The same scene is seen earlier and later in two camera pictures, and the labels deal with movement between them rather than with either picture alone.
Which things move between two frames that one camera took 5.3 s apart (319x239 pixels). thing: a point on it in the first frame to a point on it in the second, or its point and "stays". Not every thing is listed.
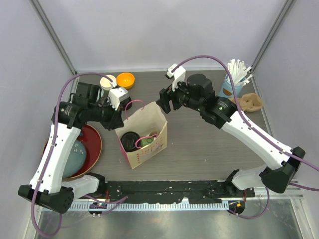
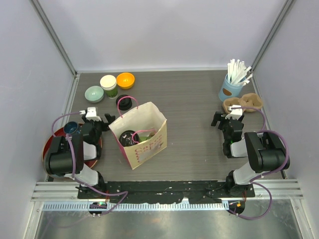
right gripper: [165, 95] to [220, 116]
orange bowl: [125, 80] stays
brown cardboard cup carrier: [248, 102] stays
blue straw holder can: [226, 90] stays
